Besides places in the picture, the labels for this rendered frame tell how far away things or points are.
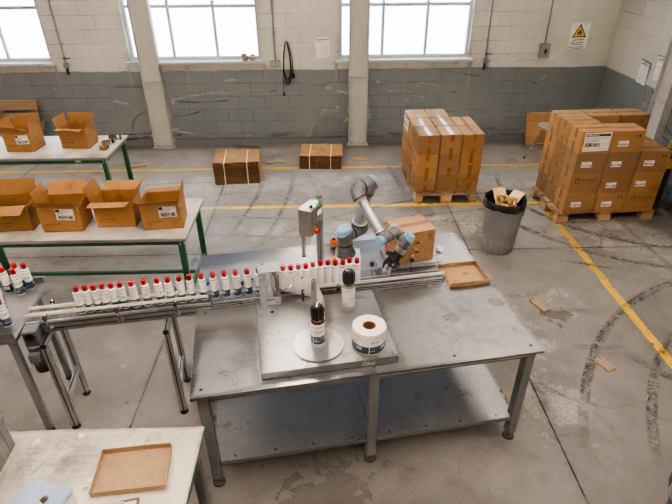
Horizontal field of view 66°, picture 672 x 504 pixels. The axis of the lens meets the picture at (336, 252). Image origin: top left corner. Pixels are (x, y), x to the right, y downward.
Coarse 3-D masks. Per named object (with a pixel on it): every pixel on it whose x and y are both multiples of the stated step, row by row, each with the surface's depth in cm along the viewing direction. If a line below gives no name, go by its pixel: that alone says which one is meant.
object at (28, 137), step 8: (0, 120) 608; (8, 120) 622; (16, 120) 627; (24, 120) 627; (32, 120) 609; (0, 128) 597; (8, 128) 596; (16, 128) 631; (24, 128) 630; (32, 128) 612; (40, 128) 629; (8, 136) 608; (16, 136) 608; (24, 136) 608; (32, 136) 612; (40, 136) 628; (8, 144) 614; (16, 144) 613; (24, 144) 613; (32, 144) 613; (40, 144) 628
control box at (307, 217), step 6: (306, 204) 338; (312, 204) 338; (318, 204) 338; (300, 210) 332; (306, 210) 330; (312, 210) 331; (300, 216) 334; (306, 216) 332; (312, 216) 332; (318, 216) 340; (300, 222) 336; (306, 222) 334; (312, 222) 334; (300, 228) 339; (306, 228) 337; (312, 228) 336; (300, 234) 341; (306, 234) 339; (312, 234) 338
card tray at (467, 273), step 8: (440, 264) 387; (448, 264) 388; (456, 264) 389; (464, 264) 391; (472, 264) 392; (448, 272) 383; (456, 272) 383; (464, 272) 383; (472, 272) 383; (480, 272) 383; (448, 280) 374; (456, 280) 374; (464, 280) 374; (472, 280) 374; (480, 280) 368; (488, 280) 370
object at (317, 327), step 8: (312, 304) 295; (320, 304) 295; (312, 312) 293; (320, 312) 293; (312, 320) 299; (320, 320) 296; (312, 328) 299; (320, 328) 298; (312, 336) 302; (320, 336) 301; (312, 344) 307; (320, 344) 304
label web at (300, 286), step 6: (282, 276) 343; (288, 276) 342; (294, 276) 340; (282, 282) 346; (288, 282) 344; (294, 282) 343; (300, 282) 341; (306, 282) 340; (294, 288) 345; (300, 288) 344; (306, 288) 342; (318, 288) 332; (300, 294) 346; (306, 294) 345; (318, 294) 335; (318, 300) 338
